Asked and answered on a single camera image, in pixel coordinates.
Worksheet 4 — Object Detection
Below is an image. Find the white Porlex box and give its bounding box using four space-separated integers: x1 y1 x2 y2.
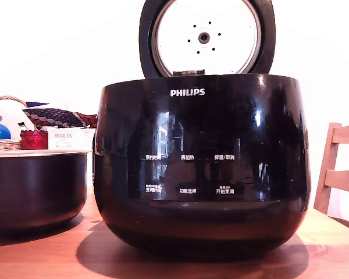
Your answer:
47 128 83 151

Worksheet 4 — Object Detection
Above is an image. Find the black rice cooker lid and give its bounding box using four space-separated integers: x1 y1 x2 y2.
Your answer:
138 0 277 80

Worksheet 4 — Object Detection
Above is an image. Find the dotted patterned dark cloth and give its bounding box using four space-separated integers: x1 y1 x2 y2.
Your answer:
22 108 98 129

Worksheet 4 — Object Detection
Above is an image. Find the black inner cooking pot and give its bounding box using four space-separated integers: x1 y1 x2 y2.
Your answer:
0 149 90 231

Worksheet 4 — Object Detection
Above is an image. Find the light wooden chair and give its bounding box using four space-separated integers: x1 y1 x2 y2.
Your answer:
313 122 349 216

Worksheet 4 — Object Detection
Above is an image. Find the black Philips rice cooker body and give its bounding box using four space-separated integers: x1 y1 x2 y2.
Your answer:
93 73 312 258

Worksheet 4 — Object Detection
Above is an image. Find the white stuffed toy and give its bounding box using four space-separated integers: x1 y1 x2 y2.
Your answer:
0 101 36 141

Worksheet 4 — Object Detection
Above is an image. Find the woven wicker basket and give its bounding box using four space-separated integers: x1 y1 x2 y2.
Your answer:
0 95 29 152

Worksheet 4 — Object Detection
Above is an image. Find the red glass jar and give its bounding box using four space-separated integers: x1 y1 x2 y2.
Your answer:
19 130 49 151

